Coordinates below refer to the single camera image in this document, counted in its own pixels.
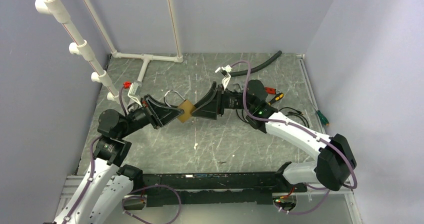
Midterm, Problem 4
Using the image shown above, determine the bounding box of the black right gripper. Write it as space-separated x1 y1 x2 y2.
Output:
192 81 254 120

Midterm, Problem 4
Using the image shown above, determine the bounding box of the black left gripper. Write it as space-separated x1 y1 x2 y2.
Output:
117 93 184 139

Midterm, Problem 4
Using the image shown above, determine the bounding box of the large brass padlock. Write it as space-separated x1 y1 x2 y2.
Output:
163 90 196 123

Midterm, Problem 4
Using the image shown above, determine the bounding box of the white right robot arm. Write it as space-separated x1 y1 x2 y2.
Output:
191 82 357 192

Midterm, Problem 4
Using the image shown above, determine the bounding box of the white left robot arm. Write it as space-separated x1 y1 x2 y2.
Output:
53 95 185 224

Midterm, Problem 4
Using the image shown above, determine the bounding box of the yellow black screwdriver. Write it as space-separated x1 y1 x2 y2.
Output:
267 92 285 106

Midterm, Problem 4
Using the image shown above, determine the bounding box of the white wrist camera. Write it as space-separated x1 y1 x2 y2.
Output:
123 80 142 106
215 65 233 90

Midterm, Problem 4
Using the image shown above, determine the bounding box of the black corrugated hose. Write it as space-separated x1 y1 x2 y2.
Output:
228 50 283 78

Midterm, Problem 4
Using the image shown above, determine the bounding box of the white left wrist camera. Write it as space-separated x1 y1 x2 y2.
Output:
123 80 142 106

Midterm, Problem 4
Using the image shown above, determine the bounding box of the black cable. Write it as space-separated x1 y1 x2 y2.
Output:
235 106 311 129

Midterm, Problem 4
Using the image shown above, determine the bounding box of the red handled adjustable wrench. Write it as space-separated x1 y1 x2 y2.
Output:
231 83 277 96

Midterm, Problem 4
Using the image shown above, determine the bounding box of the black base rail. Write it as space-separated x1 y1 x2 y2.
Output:
116 164 307 207

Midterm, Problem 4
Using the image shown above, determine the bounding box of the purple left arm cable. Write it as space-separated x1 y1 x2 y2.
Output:
61 84 182 224

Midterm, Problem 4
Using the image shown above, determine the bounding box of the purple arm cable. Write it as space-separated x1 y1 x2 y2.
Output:
61 84 182 224
230 60 359 216

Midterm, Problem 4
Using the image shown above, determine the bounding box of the green handled screwdriver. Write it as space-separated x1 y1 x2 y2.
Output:
311 101 330 127

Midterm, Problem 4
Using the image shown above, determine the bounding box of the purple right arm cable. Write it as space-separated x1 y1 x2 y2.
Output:
230 60 359 216

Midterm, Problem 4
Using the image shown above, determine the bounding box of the white pvc pipe frame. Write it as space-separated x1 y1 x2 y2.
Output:
33 0 185 106

